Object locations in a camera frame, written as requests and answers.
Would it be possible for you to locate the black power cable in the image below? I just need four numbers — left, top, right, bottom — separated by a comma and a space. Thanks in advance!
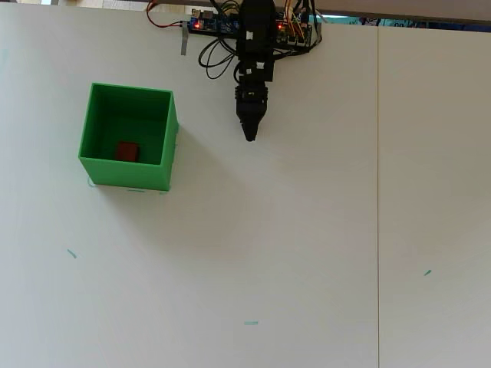
305, 0, 324, 50

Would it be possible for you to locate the red block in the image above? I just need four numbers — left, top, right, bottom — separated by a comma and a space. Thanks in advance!
115, 140, 141, 163

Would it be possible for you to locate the coloured jumper wire bundle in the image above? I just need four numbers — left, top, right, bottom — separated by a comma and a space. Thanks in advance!
282, 0, 312, 38

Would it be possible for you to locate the green circuit board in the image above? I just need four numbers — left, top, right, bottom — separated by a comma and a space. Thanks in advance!
275, 11, 314, 48

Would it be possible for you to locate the thin red wire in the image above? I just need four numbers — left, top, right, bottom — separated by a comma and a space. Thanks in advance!
147, 0, 185, 29

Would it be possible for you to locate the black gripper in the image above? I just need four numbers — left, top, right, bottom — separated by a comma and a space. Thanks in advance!
233, 77, 269, 143

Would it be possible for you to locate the blue circuit board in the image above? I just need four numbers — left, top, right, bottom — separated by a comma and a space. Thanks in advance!
189, 8, 241, 35

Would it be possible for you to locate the green plastic bin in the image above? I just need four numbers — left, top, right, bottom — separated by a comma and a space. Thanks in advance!
77, 81, 181, 192

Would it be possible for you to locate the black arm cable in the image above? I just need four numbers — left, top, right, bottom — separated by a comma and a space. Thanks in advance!
198, 36, 241, 81

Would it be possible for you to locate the electronics board with wires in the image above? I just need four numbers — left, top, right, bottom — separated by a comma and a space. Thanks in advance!
186, 21, 324, 50

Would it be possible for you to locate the grey tape strip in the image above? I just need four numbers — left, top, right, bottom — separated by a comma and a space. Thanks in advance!
180, 20, 190, 57

